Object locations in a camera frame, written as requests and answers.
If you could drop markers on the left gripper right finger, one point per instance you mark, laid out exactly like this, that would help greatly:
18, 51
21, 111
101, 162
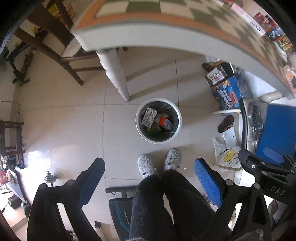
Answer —
253, 221

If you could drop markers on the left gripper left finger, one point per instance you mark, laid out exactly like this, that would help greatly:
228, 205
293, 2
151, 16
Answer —
45, 222

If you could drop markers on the small milk carton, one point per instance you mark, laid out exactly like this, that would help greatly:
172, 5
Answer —
165, 123

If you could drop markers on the silver pill blister pack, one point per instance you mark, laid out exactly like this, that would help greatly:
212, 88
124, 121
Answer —
148, 118

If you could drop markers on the white round trash bin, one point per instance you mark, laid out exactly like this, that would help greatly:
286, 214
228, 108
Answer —
158, 121

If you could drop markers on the blue folder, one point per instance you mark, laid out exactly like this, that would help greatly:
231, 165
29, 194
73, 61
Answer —
278, 137

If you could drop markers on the white smiley plastic bag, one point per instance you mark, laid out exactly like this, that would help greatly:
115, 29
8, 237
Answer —
226, 157

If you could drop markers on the black fuzzy trouser legs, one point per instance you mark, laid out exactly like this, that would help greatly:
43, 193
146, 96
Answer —
168, 208

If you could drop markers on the black red slipper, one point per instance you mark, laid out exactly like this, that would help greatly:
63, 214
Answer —
226, 124

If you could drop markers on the blue toy box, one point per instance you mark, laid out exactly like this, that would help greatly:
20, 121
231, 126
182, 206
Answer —
227, 93

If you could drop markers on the right grey slipper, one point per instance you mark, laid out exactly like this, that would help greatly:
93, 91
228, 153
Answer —
173, 159

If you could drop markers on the grey slipper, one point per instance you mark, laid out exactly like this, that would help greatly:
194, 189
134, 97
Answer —
146, 166
173, 159

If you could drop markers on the left grey slipper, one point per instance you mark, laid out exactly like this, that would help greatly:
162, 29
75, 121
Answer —
146, 166

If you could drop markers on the black white product box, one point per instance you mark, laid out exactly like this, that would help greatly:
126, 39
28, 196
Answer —
215, 76

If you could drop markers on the long white toothpaste box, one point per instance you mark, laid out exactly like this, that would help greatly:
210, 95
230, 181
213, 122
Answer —
248, 19

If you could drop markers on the red cola can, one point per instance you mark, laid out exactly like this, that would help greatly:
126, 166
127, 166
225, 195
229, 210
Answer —
258, 17

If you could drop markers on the green white checkered table mat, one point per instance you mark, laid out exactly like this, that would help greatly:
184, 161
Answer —
205, 27

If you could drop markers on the white table leg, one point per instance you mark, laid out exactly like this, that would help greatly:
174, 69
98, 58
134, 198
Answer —
110, 62

